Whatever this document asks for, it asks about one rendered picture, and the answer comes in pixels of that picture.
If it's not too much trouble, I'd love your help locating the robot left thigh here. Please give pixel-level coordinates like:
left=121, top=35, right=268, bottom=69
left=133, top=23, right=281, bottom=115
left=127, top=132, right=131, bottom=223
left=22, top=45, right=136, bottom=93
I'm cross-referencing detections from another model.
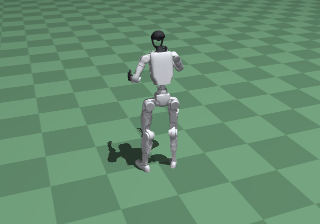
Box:
left=141, top=97, right=156, bottom=141

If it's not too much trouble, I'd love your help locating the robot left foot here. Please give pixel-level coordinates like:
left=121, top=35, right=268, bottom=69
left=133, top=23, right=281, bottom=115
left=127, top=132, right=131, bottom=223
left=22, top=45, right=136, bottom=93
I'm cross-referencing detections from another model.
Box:
left=135, top=159, right=151, bottom=172

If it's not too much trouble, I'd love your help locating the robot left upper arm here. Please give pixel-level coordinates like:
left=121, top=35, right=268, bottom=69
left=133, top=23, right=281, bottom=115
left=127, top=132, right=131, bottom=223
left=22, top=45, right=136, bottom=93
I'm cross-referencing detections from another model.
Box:
left=132, top=54, right=150, bottom=83

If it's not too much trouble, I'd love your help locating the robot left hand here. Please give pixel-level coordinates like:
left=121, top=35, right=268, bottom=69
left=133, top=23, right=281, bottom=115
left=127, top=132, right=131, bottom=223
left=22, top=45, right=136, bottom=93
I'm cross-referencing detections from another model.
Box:
left=128, top=70, right=133, bottom=81

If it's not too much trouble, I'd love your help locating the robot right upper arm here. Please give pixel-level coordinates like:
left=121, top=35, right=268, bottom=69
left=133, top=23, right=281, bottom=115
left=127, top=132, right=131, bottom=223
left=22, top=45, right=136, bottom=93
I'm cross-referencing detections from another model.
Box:
left=171, top=51, right=184, bottom=72

